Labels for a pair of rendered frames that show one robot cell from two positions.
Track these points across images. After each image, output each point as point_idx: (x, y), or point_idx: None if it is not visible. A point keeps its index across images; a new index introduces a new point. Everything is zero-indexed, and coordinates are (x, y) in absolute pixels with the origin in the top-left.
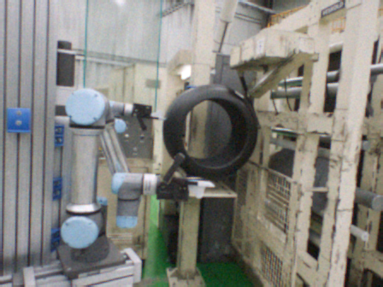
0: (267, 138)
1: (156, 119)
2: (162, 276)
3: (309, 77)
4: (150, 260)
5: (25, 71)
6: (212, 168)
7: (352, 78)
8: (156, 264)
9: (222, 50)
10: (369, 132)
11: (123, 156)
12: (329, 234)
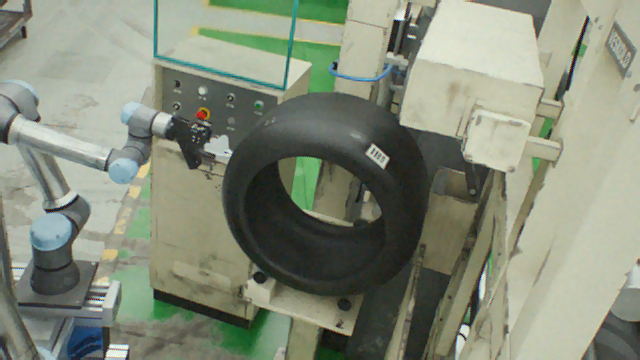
0: (490, 221)
1: (209, 157)
2: (263, 359)
3: (536, 188)
4: (267, 316)
5: None
6: (299, 281)
7: (541, 308)
8: (272, 330)
9: None
10: None
11: (1, 318)
12: None
